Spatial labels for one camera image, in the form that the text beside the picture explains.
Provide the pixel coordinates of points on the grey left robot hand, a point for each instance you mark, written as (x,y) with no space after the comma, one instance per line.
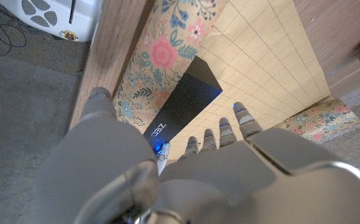
(214,186)

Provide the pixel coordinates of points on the floral wrapping paper sheet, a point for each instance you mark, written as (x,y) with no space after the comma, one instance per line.
(260,62)

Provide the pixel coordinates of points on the black ZED box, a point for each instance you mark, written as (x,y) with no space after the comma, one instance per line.
(186,99)

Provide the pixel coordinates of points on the beige striped backdrop cloth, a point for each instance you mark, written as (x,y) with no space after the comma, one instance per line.
(353,146)

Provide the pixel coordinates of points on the white robot torso base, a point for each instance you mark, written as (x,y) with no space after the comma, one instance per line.
(58,15)

